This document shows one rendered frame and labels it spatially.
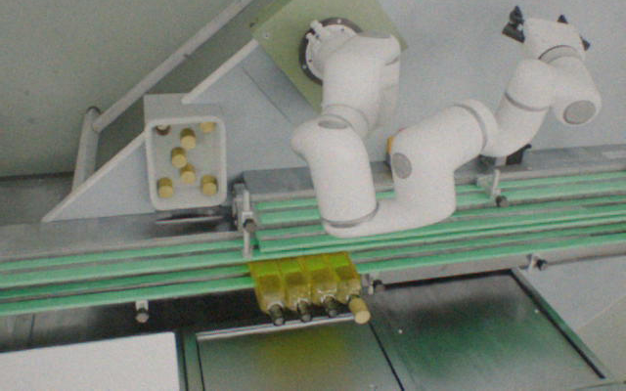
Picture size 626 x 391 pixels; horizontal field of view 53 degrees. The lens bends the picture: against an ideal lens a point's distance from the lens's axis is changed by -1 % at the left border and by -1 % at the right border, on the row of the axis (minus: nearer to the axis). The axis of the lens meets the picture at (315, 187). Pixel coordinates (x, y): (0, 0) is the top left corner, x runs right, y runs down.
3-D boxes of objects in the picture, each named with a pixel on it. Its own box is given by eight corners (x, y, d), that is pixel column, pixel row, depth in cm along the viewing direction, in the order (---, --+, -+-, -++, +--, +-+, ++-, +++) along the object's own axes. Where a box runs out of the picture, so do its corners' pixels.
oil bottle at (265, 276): (246, 262, 153) (262, 319, 135) (245, 243, 151) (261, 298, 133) (269, 259, 155) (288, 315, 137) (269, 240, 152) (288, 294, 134)
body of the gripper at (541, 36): (597, 55, 106) (579, 21, 114) (541, 44, 105) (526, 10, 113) (576, 90, 111) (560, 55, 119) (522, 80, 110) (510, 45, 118)
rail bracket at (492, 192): (469, 183, 160) (495, 209, 148) (473, 156, 156) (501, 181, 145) (483, 181, 161) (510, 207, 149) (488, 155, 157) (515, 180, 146)
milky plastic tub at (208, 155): (151, 194, 152) (152, 211, 145) (143, 107, 142) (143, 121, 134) (222, 188, 156) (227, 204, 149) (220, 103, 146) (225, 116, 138)
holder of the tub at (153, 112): (153, 211, 155) (154, 228, 148) (144, 107, 142) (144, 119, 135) (222, 205, 159) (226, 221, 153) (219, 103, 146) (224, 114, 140)
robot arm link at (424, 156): (397, 95, 100) (409, 179, 106) (292, 145, 89) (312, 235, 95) (480, 109, 88) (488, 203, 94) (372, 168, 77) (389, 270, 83)
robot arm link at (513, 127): (445, 94, 92) (529, 53, 103) (425, 159, 101) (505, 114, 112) (490, 125, 88) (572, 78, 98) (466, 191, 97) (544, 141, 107)
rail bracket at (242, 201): (236, 239, 149) (244, 270, 138) (234, 176, 141) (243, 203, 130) (247, 238, 150) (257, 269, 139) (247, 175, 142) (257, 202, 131)
